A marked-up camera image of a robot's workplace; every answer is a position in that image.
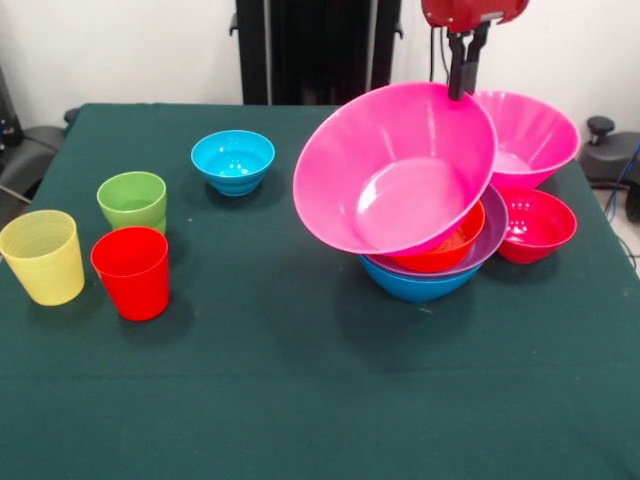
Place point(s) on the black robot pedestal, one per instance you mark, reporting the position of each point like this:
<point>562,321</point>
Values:
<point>320,50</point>

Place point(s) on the red cup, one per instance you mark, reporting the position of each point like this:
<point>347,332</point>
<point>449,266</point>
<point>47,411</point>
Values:
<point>135,285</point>

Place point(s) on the purple bowl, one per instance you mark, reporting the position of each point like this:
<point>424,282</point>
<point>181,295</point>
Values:
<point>495,225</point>

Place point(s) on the small blue bowl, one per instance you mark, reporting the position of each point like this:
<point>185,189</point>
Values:
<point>232,160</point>

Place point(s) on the dark grey chair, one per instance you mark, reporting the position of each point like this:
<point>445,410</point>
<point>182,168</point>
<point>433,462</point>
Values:
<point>30,155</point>

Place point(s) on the yellow cup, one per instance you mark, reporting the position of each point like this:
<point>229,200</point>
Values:
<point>45,270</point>

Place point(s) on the crimson bowl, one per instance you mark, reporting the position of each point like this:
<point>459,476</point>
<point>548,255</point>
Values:
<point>540,225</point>

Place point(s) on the large blue bowl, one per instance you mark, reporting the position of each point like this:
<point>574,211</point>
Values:
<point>420,289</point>

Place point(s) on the black rounded floor base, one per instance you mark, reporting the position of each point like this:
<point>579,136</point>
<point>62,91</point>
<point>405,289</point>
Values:
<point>607,155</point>

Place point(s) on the green cup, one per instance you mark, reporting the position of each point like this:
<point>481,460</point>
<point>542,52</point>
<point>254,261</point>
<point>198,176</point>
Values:
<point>131,200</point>

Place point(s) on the large pink bowl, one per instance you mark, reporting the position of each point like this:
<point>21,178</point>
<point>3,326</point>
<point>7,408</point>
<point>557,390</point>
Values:
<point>540,145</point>
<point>380,165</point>

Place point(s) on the orange bowl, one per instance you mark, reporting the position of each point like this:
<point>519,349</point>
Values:
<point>450,255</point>

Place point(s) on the dark green tablecloth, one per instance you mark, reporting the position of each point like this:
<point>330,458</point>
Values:
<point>280,375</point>

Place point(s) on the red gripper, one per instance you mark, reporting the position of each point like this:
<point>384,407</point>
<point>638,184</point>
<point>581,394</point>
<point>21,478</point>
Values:
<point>470,10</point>

